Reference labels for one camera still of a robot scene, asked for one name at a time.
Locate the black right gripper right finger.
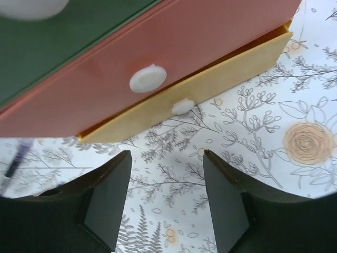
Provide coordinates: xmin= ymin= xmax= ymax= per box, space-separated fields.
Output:
xmin=203 ymin=150 xmax=336 ymax=253

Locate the purple pen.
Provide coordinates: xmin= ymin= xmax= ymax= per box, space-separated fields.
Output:
xmin=0 ymin=138 xmax=34 ymax=196

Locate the floral table mat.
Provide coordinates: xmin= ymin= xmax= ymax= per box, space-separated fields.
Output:
xmin=7 ymin=1 xmax=336 ymax=252

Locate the green red yellow drawer box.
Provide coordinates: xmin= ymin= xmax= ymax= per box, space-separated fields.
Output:
xmin=1 ymin=0 xmax=300 ymax=138

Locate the yellow bottom drawer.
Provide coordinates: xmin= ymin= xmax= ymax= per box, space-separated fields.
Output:
xmin=80 ymin=22 xmax=293 ymax=143

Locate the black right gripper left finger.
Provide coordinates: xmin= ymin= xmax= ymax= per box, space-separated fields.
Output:
xmin=1 ymin=151 xmax=132 ymax=252

